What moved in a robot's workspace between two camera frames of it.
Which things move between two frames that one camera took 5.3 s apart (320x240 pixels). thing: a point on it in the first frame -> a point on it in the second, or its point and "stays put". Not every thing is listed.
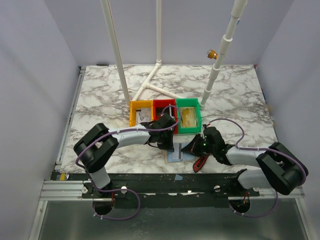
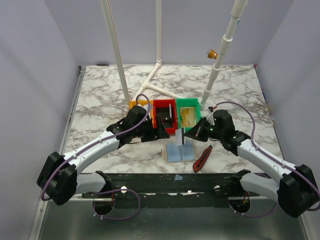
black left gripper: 169,146 -> 152,135
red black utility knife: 198,165 stays put
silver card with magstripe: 180,154 -> 178,137
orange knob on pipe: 211,54 stays put
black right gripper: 198,146 -> 200,129
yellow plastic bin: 135,104 stays put
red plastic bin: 158,105 stays put
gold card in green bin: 188,118 stays put
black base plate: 168,190 stays put
